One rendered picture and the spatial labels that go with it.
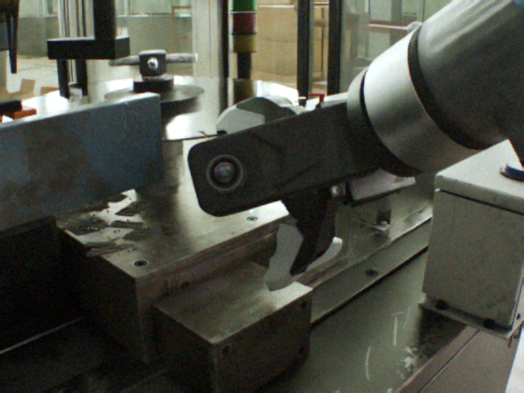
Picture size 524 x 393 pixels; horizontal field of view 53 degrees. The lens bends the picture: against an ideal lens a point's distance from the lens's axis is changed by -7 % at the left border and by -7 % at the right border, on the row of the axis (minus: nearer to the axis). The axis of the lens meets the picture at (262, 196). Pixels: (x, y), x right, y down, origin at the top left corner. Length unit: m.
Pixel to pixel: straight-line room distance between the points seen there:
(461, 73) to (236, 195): 0.15
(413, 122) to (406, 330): 0.33
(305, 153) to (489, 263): 0.28
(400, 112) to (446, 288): 0.33
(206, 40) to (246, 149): 0.90
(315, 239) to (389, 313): 0.24
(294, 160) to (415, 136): 0.08
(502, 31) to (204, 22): 1.02
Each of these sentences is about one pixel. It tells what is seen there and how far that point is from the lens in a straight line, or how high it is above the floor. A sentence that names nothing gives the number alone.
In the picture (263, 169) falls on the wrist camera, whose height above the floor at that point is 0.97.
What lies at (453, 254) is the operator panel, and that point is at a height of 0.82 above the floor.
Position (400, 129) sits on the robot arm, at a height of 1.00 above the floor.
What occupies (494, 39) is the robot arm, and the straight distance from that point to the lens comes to 0.25.
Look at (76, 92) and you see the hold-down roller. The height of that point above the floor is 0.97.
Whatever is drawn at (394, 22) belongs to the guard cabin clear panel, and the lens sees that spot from 0.94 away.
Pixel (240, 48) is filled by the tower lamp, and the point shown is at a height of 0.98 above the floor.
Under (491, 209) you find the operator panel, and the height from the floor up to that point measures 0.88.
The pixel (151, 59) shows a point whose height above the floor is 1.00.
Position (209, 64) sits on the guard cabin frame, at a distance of 1.23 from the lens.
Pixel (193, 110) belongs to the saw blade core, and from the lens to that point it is 0.56.
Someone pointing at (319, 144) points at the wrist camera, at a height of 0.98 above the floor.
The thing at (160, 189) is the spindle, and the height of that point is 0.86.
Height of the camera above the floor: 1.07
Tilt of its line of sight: 21 degrees down
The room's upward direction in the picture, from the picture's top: straight up
